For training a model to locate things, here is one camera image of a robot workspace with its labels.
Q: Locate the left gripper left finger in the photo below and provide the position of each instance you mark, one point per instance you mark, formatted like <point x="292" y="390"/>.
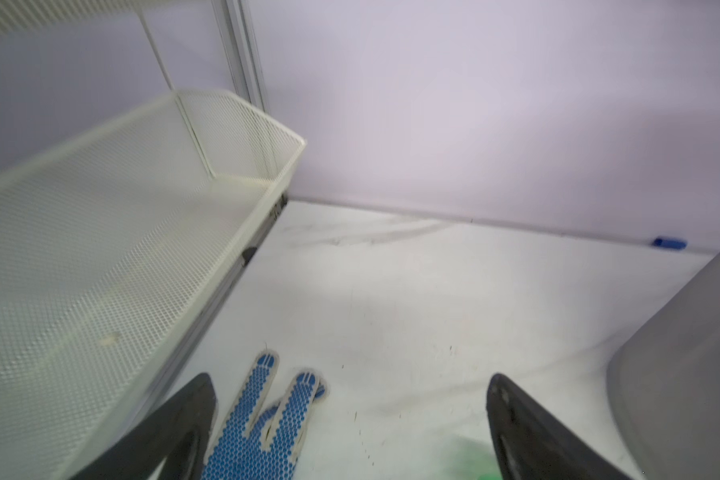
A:
<point x="172" y="440"/>

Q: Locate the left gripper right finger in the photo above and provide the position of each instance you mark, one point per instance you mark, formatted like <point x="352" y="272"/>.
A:
<point x="530" y="443"/>

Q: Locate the grey mesh waste bin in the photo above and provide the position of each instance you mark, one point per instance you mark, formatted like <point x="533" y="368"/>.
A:
<point x="663" y="384"/>

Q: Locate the blue dotted work glove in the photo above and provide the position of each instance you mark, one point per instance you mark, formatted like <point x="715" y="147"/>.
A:
<point x="265" y="442"/>

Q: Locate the green crushed plastic bottle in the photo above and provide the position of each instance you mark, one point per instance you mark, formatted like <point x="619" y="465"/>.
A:
<point x="468" y="459"/>

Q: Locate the white mesh lower shelf tray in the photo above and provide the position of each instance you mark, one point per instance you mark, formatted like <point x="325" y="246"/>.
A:
<point x="112" y="244"/>

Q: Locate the small blue bottle cap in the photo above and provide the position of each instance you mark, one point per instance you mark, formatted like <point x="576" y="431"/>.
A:
<point x="669" y="243"/>

